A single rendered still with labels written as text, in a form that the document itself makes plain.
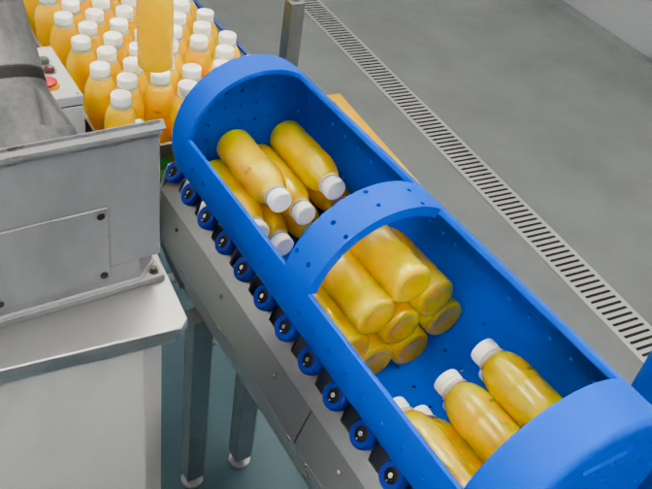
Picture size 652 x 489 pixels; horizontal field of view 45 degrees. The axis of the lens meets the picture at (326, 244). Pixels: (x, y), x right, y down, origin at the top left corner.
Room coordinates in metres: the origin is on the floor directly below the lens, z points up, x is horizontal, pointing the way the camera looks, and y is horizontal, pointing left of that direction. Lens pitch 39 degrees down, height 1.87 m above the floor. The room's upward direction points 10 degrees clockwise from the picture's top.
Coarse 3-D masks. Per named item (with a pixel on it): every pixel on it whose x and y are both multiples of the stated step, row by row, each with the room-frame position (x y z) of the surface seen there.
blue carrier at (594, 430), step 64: (256, 64) 1.21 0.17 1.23; (192, 128) 1.12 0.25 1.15; (256, 128) 1.25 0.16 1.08; (320, 128) 1.28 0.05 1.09; (384, 192) 0.91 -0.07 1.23; (256, 256) 0.90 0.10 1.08; (320, 256) 0.82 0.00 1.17; (448, 256) 0.97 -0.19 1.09; (320, 320) 0.75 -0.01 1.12; (512, 320) 0.85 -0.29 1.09; (384, 384) 0.80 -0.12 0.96; (576, 384) 0.74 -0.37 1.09; (384, 448) 0.63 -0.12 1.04; (512, 448) 0.54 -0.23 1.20; (576, 448) 0.53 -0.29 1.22; (640, 448) 0.59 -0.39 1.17
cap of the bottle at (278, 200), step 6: (270, 192) 1.03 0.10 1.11; (276, 192) 1.02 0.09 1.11; (282, 192) 1.02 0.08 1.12; (270, 198) 1.02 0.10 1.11; (276, 198) 1.01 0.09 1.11; (282, 198) 1.02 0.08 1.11; (288, 198) 1.03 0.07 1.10; (270, 204) 1.01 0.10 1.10; (276, 204) 1.01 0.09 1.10; (282, 204) 1.02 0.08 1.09; (288, 204) 1.03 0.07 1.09; (276, 210) 1.02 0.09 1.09; (282, 210) 1.02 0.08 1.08
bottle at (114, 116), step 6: (108, 108) 1.28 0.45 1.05; (114, 108) 1.27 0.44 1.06; (120, 108) 1.27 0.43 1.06; (126, 108) 1.28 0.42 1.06; (132, 108) 1.29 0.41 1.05; (108, 114) 1.27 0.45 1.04; (114, 114) 1.27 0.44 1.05; (120, 114) 1.27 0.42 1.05; (126, 114) 1.27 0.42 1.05; (132, 114) 1.28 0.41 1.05; (108, 120) 1.27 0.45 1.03; (114, 120) 1.26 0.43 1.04; (120, 120) 1.26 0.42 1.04; (126, 120) 1.27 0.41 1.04; (132, 120) 1.28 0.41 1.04; (108, 126) 1.26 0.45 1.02; (114, 126) 1.26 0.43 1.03
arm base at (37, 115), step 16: (0, 80) 0.74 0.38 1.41; (16, 80) 0.75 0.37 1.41; (32, 80) 0.76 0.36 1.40; (0, 96) 0.72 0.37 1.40; (16, 96) 0.73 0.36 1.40; (32, 96) 0.74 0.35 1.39; (48, 96) 0.76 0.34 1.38; (0, 112) 0.71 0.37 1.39; (16, 112) 0.71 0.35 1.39; (32, 112) 0.72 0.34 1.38; (48, 112) 0.75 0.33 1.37; (0, 128) 0.69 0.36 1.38; (16, 128) 0.69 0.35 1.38; (32, 128) 0.70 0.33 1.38; (48, 128) 0.72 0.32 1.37; (64, 128) 0.74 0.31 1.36; (0, 144) 0.68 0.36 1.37; (16, 144) 0.68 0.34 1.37
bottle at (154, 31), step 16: (144, 0) 1.30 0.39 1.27; (160, 0) 1.31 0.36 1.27; (144, 16) 1.30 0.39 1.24; (160, 16) 1.30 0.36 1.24; (144, 32) 1.30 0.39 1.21; (160, 32) 1.30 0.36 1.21; (144, 48) 1.30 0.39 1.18; (160, 48) 1.30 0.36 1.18; (144, 64) 1.30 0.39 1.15; (160, 64) 1.30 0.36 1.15
